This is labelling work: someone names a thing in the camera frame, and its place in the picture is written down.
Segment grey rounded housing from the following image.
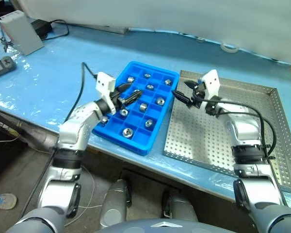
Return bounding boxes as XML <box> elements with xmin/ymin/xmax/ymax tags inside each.
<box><xmin>162</xmin><ymin>190</ymin><xmax>199</xmax><ymax>221</ymax></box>
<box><xmin>99</xmin><ymin>179</ymin><xmax>131</xmax><ymax>228</ymax></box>

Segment blue compartment tray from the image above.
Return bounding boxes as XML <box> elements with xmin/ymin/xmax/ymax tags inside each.
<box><xmin>92</xmin><ymin>61</ymin><xmax>180</xmax><ymax>156</ymax></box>

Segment blue plastic table cover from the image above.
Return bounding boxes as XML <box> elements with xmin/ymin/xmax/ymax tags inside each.
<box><xmin>0</xmin><ymin>23</ymin><xmax>291</xmax><ymax>207</ymax></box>

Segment grey metal bar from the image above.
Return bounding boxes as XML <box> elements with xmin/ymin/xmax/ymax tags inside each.
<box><xmin>67</xmin><ymin>23</ymin><xmax>129</xmax><ymax>35</ymax></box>

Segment perforated steel tray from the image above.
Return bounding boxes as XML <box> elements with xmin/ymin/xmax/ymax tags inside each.
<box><xmin>162</xmin><ymin>70</ymin><xmax>291</xmax><ymax>194</ymax></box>

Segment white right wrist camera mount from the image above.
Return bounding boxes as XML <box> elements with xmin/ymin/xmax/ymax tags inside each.
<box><xmin>200</xmin><ymin>69</ymin><xmax>220</xmax><ymax>98</ymax></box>

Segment blue patterned slipper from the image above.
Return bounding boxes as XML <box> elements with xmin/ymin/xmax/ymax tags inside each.
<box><xmin>0</xmin><ymin>193</ymin><xmax>17</xmax><ymax>211</ymax></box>

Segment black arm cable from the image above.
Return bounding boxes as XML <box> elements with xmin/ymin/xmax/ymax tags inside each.
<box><xmin>64</xmin><ymin>62</ymin><xmax>99</xmax><ymax>123</ymax></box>
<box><xmin>195</xmin><ymin>96</ymin><xmax>278</xmax><ymax>161</ymax></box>

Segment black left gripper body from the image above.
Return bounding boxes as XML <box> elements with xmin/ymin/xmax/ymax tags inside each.
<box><xmin>110</xmin><ymin>88</ymin><xmax>123</xmax><ymax>110</ymax></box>

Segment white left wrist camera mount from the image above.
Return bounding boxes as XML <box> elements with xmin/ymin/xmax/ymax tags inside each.
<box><xmin>96</xmin><ymin>72</ymin><xmax>117</xmax><ymax>115</ymax></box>

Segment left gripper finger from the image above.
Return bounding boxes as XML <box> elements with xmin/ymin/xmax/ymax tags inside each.
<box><xmin>114</xmin><ymin>83</ymin><xmax>131</xmax><ymax>94</ymax></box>
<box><xmin>120</xmin><ymin>90</ymin><xmax>143</xmax><ymax>104</ymax></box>

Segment black remote controller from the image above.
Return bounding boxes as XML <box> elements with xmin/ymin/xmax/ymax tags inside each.
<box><xmin>0</xmin><ymin>56</ymin><xmax>17</xmax><ymax>80</ymax></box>

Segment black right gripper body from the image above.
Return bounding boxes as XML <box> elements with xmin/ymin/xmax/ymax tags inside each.
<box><xmin>191</xmin><ymin>81</ymin><xmax>207</xmax><ymax>109</ymax></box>

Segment black power adapter cable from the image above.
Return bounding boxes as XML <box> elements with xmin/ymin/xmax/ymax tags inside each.
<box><xmin>42</xmin><ymin>19</ymin><xmax>70</xmax><ymax>41</ymax></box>

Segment clear tape roll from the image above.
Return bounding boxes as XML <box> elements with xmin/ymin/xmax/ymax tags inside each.
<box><xmin>220</xmin><ymin>43</ymin><xmax>239</xmax><ymax>54</ymax></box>

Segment thin black wires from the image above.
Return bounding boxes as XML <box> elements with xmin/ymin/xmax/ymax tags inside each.
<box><xmin>0</xmin><ymin>14</ymin><xmax>14</xmax><ymax>51</ymax></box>

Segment grey rectangular box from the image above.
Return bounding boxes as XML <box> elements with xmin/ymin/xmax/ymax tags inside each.
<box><xmin>0</xmin><ymin>10</ymin><xmax>44</xmax><ymax>56</ymax></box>

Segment white floor cord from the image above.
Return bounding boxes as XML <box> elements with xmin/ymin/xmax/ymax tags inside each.
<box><xmin>63</xmin><ymin>167</ymin><xmax>105</xmax><ymax>228</ymax></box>

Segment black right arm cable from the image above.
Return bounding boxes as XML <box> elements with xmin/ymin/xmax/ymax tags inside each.
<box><xmin>195</xmin><ymin>96</ymin><xmax>278</xmax><ymax>161</ymax></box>

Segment black power adapter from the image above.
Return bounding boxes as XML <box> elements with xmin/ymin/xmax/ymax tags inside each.
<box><xmin>30</xmin><ymin>19</ymin><xmax>53</xmax><ymax>41</ymax></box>

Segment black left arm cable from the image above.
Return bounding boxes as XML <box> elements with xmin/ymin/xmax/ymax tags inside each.
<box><xmin>64</xmin><ymin>62</ymin><xmax>99</xmax><ymax>123</ymax></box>

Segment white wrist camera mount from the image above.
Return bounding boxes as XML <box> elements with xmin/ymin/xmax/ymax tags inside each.
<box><xmin>200</xmin><ymin>69</ymin><xmax>220</xmax><ymax>98</ymax></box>
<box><xmin>96</xmin><ymin>72</ymin><xmax>117</xmax><ymax>115</ymax></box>

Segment grey chest plate with emblem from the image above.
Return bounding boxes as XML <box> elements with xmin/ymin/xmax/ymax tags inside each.
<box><xmin>94</xmin><ymin>218</ymin><xmax>224</xmax><ymax>233</ymax></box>

